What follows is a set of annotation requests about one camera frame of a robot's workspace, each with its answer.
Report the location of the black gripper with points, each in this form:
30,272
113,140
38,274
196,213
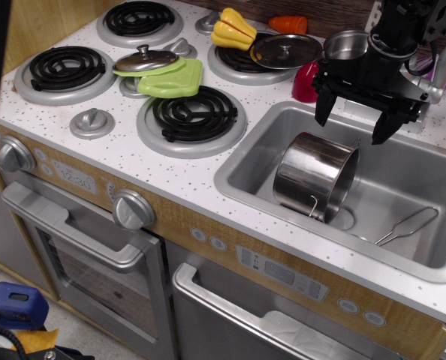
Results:
374,80

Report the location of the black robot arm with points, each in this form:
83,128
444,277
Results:
404,24

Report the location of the small steel pot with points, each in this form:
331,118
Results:
346,45

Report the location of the steel pot lying sideways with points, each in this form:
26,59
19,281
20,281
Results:
315,174

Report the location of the grey toy sink basin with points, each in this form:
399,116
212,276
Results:
392,180

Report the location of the red toy cup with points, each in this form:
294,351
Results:
302,90

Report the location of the purple toy item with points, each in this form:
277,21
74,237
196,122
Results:
429,67

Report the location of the flat steel lid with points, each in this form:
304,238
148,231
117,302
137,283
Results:
285,51

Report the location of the silver toy faucet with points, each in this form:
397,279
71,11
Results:
435,95

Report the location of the orange toy carrot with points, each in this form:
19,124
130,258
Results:
289,24

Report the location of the back right black burner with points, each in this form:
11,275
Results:
237,66

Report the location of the black burner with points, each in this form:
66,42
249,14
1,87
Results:
237,66
134,23
200,126
64,75

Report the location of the yellow toy bell pepper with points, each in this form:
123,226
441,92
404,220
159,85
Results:
233,31

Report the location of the front centre black burner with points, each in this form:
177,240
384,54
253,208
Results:
200,126

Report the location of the grey stovetop knob back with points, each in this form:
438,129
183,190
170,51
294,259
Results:
205,24

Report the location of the grey stovetop knob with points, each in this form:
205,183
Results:
182,48
92,124
205,24

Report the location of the green plastic cutting board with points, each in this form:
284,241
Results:
179,79

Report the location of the dishwasher control panel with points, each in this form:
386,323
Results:
282,274

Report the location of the grey stovetop knob middle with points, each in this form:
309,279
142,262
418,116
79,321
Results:
182,48

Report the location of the domed steel lid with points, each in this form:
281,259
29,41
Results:
146,59

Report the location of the grey knob under board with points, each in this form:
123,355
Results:
128,87

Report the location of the back left black burner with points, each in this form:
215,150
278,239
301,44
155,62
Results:
134,23

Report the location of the right oven dial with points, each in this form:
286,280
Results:
131,211

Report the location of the oven dial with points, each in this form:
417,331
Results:
131,211
14,156

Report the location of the toy dishwasher door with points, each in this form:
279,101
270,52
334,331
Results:
211,326

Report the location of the grey stovetop knob front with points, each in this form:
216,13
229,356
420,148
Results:
92,124

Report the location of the oven clock display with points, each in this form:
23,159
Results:
75,177

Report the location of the toy oven door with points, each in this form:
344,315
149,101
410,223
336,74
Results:
114,277

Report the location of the far left black burner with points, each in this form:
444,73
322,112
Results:
64,75

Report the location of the left oven dial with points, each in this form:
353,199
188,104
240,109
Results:
14,156

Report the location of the blue clamp tool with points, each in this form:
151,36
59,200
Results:
22,307

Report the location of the wire handled steel utensil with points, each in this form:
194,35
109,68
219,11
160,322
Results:
406,226

